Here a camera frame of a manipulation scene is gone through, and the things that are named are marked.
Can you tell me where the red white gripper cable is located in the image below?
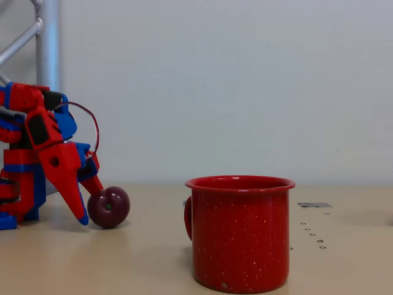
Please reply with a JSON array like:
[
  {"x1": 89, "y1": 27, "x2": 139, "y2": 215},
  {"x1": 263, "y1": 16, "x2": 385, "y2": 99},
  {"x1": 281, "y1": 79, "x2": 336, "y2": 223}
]
[{"x1": 52, "y1": 101, "x2": 101, "y2": 160}]

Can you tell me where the dark purple plum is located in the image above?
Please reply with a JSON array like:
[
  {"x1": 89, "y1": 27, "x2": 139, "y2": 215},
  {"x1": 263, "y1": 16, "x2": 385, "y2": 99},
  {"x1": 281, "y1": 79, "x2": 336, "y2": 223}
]
[{"x1": 87, "y1": 186, "x2": 131, "y2": 229}]

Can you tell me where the red speckled enamel mug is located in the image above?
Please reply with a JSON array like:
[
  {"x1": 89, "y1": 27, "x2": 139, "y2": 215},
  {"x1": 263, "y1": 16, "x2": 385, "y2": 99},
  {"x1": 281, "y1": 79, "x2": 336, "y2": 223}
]
[{"x1": 183, "y1": 175, "x2": 297, "y2": 294}]

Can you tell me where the silver metal tube frame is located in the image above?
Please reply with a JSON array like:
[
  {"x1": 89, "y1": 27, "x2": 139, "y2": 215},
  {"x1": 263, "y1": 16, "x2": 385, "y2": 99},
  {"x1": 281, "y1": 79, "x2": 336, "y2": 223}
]
[{"x1": 0, "y1": 0, "x2": 62, "y2": 197}]

